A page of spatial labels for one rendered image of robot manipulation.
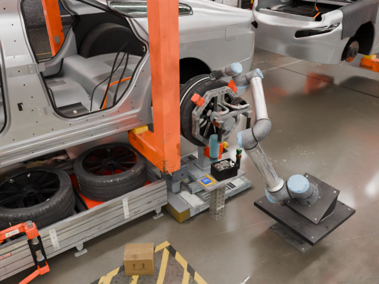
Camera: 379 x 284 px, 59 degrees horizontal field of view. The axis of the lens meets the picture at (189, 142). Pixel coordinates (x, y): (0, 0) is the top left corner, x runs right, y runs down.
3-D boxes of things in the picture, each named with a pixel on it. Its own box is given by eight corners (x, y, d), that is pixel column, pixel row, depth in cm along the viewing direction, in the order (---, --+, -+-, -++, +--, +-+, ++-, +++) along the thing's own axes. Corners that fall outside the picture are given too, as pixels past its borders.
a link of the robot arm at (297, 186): (314, 196, 265) (308, 189, 253) (294, 201, 273) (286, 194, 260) (310, 178, 273) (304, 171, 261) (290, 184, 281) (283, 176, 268)
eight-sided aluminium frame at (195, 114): (234, 133, 339) (238, 81, 312) (238, 136, 335) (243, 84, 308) (191, 150, 311) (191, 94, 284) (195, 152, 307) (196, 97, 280)
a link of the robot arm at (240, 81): (249, 86, 273) (243, 72, 271) (236, 92, 278) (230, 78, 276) (251, 83, 282) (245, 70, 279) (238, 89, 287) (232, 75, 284)
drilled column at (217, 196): (216, 211, 324) (219, 175, 303) (223, 216, 317) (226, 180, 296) (208, 214, 319) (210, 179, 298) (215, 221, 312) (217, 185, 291)
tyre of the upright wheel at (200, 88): (233, 92, 351) (195, 61, 304) (249, 100, 335) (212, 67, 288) (200, 146, 355) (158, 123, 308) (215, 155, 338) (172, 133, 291)
